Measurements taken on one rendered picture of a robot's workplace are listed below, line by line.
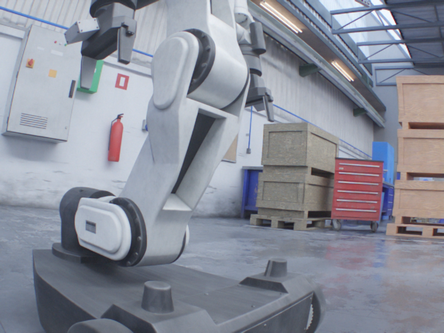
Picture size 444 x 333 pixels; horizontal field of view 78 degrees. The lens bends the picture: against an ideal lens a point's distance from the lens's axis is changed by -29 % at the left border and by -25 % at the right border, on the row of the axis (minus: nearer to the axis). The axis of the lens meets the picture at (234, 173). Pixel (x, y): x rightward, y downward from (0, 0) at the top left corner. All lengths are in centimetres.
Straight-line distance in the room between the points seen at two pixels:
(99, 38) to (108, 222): 35
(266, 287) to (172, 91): 41
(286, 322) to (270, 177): 409
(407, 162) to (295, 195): 158
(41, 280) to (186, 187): 38
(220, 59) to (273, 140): 419
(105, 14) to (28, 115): 305
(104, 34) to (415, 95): 429
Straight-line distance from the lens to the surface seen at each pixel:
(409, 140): 444
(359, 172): 459
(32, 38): 377
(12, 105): 356
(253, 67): 87
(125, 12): 57
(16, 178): 386
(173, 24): 73
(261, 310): 59
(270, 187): 472
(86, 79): 59
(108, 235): 68
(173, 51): 62
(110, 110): 440
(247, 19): 101
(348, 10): 1068
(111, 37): 57
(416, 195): 432
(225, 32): 70
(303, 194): 440
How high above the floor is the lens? 38
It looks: 3 degrees up
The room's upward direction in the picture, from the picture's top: 5 degrees clockwise
